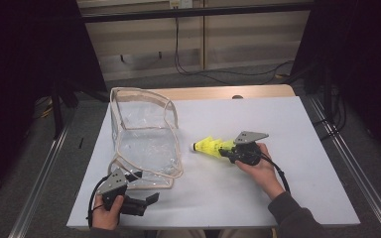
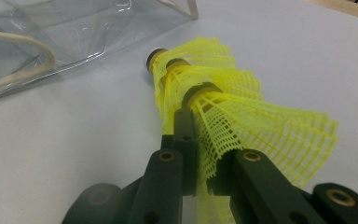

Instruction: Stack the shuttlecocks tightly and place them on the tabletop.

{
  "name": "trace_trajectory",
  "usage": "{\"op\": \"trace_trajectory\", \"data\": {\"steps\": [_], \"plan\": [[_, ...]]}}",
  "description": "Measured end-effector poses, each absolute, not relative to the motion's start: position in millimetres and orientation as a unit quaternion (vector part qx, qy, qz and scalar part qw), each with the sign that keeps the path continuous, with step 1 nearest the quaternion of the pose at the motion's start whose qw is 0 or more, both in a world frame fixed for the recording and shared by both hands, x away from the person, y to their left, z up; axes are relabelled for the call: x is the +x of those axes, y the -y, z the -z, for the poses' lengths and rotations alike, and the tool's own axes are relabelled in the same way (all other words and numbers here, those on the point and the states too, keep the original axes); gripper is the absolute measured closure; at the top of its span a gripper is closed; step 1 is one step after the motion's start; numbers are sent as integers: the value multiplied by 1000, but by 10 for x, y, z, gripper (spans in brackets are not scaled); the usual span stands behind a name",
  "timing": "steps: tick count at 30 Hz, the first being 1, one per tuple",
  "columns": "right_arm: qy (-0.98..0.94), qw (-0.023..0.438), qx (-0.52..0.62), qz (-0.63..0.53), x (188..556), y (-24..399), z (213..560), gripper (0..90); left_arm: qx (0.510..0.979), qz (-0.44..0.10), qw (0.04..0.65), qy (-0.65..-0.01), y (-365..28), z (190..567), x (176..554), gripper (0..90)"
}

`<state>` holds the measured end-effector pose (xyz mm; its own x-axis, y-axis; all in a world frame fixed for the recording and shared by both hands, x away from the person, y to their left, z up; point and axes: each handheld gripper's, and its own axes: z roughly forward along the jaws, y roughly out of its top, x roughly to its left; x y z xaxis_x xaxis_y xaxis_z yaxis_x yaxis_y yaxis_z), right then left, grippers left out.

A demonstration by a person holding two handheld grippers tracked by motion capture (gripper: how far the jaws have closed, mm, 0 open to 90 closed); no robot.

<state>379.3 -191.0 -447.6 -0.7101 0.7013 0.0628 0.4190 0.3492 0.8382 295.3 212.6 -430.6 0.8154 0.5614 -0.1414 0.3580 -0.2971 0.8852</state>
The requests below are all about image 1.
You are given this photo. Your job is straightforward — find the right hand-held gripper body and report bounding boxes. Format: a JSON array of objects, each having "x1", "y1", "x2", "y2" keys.
[{"x1": 227, "y1": 130, "x2": 270, "y2": 167}]

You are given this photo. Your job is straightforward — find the clear plastic bag beige trim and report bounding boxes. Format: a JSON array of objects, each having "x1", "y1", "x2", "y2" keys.
[{"x1": 107, "y1": 86, "x2": 185, "y2": 191}]

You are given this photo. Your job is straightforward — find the hand-held gripper cable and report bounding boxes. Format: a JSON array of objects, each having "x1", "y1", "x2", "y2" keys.
[
  {"x1": 260, "y1": 153, "x2": 292, "y2": 194},
  {"x1": 86, "y1": 174, "x2": 113, "y2": 230}
]

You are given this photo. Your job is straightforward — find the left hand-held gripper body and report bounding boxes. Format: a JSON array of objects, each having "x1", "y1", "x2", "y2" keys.
[{"x1": 98, "y1": 168, "x2": 150, "y2": 217}]

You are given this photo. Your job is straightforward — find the white table mat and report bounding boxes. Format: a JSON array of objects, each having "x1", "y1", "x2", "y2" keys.
[{"x1": 66, "y1": 95, "x2": 361, "y2": 230}]

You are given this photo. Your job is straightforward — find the black socket cable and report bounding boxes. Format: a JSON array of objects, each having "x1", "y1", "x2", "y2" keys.
[{"x1": 173, "y1": 8, "x2": 296, "y2": 86}]

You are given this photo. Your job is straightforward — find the black floor cables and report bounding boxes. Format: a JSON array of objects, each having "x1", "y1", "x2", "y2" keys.
[{"x1": 312, "y1": 83, "x2": 348, "y2": 142}]

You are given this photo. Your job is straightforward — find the right hand-held gripper cable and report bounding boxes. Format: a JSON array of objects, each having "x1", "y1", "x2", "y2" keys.
[{"x1": 260, "y1": 153, "x2": 292, "y2": 194}]

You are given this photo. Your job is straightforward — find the white wall socket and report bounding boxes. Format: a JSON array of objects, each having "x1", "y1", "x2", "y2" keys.
[{"x1": 169, "y1": 0, "x2": 193, "y2": 10}]

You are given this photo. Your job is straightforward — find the left hand-held gripper cable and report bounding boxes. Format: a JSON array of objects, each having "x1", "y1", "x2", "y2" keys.
[{"x1": 86, "y1": 174, "x2": 113, "y2": 230}]

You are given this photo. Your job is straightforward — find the beige cabinet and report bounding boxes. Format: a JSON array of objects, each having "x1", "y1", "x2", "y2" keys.
[{"x1": 76, "y1": 0, "x2": 314, "y2": 82}]

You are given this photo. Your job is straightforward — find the person's right hand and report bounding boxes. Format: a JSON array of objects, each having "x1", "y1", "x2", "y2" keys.
[{"x1": 235, "y1": 142, "x2": 286, "y2": 201}]

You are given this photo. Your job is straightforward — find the dark curtain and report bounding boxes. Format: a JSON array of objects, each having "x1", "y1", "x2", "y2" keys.
[
  {"x1": 0, "y1": 0, "x2": 108, "y2": 202},
  {"x1": 291, "y1": 0, "x2": 381, "y2": 167}
]

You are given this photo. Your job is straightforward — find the aluminium floor rail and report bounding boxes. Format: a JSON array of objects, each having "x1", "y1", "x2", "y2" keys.
[
  {"x1": 8, "y1": 127, "x2": 72, "y2": 238},
  {"x1": 306, "y1": 95, "x2": 381, "y2": 238}
]

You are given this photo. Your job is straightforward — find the person's left hand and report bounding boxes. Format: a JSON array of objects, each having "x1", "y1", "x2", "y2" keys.
[{"x1": 91, "y1": 194, "x2": 125, "y2": 231}]

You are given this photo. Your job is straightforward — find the black metal stand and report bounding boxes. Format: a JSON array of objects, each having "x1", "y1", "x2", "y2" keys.
[
  {"x1": 50, "y1": 77, "x2": 80, "y2": 140},
  {"x1": 302, "y1": 62, "x2": 334, "y2": 115}
]

